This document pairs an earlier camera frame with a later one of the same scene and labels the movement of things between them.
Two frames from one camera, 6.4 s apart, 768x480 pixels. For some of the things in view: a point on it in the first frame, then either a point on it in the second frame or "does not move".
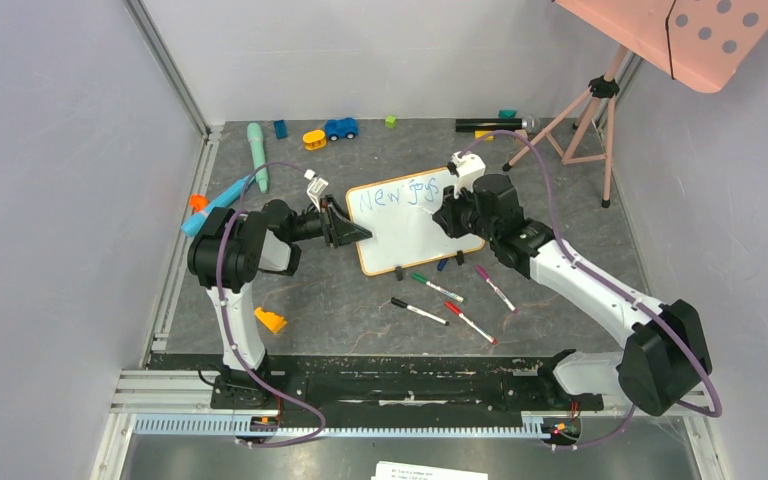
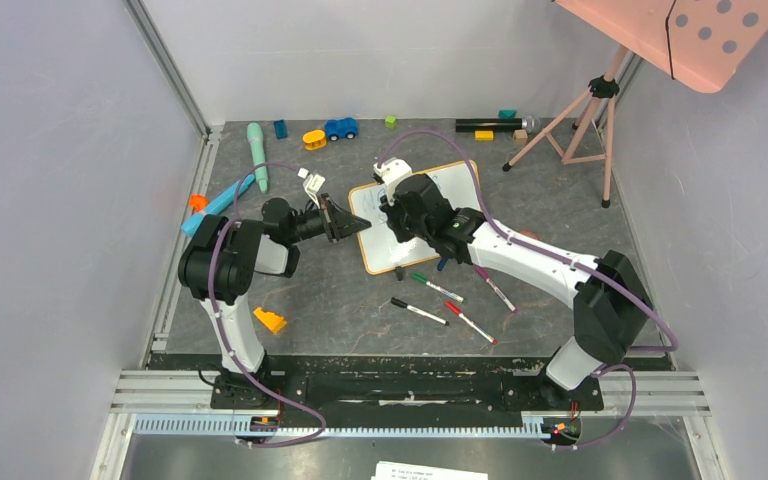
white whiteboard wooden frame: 398,213 does not move
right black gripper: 450,216 → 396,213
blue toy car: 336,129 does not move
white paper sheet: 406,471 does not move
